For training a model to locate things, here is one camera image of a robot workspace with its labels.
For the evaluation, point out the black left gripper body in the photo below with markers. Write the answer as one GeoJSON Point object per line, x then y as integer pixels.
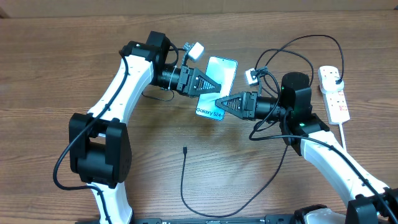
{"type": "Point", "coordinates": [183, 79]}

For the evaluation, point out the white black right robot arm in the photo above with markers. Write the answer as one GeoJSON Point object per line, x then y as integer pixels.
{"type": "Point", "coordinates": [367, 199]}

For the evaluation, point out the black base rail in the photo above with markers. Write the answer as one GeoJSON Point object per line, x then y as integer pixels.
{"type": "Point", "coordinates": [268, 219]}

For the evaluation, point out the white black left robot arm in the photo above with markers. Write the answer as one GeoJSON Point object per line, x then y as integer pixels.
{"type": "Point", "coordinates": [99, 146]}

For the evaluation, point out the white charger plug adapter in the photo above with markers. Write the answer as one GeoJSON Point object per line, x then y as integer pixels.
{"type": "Point", "coordinates": [331, 84]}

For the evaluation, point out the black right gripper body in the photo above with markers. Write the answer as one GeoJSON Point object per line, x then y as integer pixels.
{"type": "Point", "coordinates": [250, 104]}

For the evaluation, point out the white power strip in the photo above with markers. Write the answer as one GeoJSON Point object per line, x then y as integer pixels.
{"type": "Point", "coordinates": [335, 103]}

